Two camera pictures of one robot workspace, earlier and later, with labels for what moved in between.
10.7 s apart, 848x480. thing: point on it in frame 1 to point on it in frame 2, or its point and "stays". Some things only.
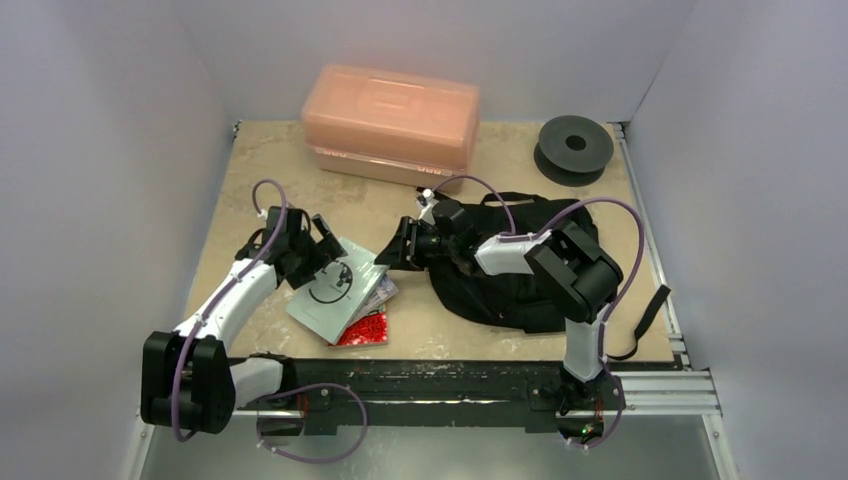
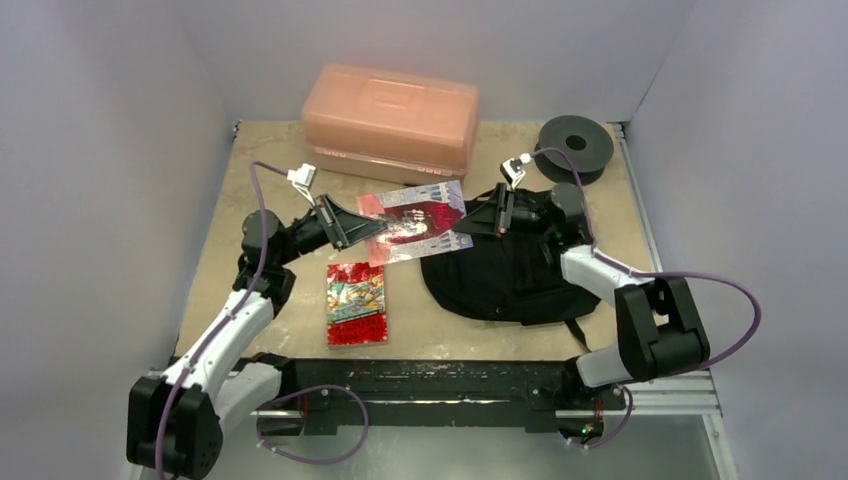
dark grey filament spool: (573, 150) stays
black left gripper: (323, 253) to (345, 227)
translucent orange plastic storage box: (392, 126) stays
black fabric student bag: (510, 300) stays
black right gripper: (408, 241) to (500, 210)
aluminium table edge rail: (675, 333) stays
